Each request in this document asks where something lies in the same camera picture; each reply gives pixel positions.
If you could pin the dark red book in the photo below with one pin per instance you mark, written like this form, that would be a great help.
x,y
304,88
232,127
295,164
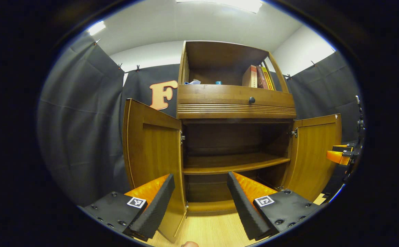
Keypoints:
x,y
261,78

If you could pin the black drawer knob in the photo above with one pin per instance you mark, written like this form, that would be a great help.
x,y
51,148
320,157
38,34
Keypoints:
x,y
252,100

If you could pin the ceiling light panel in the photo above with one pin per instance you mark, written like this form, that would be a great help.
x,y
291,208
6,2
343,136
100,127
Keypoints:
x,y
96,27

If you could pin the wooden cabinet door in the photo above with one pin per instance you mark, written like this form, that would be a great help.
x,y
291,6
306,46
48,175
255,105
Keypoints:
x,y
151,154
314,154

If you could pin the black backdrop cloth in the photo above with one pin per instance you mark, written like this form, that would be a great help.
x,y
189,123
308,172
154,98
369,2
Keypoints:
x,y
83,120

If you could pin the blue cloth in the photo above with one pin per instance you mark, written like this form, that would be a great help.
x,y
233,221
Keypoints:
x,y
192,82

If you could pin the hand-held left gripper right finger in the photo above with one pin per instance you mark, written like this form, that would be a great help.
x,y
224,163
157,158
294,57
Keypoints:
x,y
244,212

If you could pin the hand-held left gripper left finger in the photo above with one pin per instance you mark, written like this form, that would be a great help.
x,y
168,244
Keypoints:
x,y
153,214

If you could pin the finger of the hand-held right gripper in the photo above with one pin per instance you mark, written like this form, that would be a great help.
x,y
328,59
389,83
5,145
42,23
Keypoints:
x,y
336,156

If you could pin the beige book with red spine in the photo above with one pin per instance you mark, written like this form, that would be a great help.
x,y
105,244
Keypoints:
x,y
250,76

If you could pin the wooden inner cabinet shelf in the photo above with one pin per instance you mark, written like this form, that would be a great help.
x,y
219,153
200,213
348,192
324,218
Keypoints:
x,y
233,163

